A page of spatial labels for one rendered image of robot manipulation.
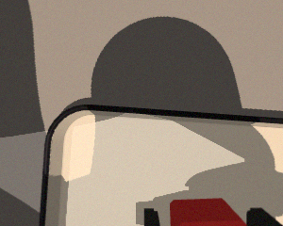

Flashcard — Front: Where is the white tray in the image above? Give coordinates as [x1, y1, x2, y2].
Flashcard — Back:
[39, 105, 283, 226]

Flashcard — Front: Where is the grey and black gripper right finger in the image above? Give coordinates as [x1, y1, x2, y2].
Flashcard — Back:
[246, 208, 283, 226]

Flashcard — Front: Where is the red block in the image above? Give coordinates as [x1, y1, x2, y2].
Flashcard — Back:
[170, 198, 247, 226]

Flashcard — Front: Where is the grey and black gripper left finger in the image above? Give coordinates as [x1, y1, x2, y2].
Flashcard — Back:
[144, 208, 160, 226]

